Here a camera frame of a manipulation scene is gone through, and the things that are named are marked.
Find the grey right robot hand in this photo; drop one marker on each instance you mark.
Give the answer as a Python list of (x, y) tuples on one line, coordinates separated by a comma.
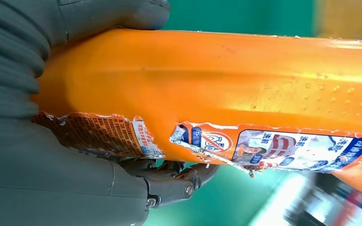
[(43, 187)]

